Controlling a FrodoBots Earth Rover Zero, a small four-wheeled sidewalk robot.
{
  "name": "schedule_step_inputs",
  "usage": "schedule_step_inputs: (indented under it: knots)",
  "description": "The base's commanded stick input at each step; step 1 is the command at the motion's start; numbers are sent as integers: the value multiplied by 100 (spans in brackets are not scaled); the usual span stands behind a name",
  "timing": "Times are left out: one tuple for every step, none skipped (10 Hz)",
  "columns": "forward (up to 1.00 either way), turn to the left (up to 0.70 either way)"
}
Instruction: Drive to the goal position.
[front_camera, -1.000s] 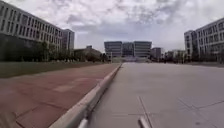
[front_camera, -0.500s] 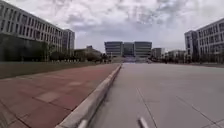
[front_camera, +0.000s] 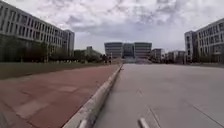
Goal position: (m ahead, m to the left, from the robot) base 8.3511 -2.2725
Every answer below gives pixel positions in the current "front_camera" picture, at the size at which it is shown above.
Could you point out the low brown building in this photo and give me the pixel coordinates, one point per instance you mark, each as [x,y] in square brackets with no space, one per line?
[88,53]

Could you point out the blue glass building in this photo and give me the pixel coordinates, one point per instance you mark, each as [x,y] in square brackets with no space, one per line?
[143,50]

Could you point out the grey stone kerb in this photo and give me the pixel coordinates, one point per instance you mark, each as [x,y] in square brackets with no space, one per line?
[93,106]

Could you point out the grey concrete road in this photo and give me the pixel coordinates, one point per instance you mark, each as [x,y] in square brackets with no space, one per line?
[166,93]

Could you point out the robot's own part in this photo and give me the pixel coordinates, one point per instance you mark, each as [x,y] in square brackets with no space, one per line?
[82,124]
[144,123]

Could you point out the red brick path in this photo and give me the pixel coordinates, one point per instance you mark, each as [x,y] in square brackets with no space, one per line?
[50,93]

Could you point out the grass strip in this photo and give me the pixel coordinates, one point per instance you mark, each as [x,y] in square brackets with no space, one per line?
[33,68]

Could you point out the row of trees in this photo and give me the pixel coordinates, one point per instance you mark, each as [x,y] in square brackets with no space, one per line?
[206,57]
[33,51]

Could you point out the long pale building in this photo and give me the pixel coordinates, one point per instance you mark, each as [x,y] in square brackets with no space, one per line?
[26,26]

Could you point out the large pale building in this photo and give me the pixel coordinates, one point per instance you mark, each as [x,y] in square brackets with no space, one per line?
[210,38]

